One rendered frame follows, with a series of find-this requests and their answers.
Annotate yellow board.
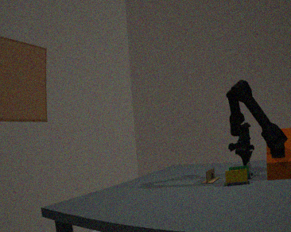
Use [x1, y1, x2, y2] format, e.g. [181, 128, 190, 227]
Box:
[225, 169, 248, 186]

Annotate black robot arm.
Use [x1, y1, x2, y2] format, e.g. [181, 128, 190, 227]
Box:
[226, 79, 288, 158]

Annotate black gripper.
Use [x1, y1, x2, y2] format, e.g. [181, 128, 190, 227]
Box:
[235, 136, 254, 166]

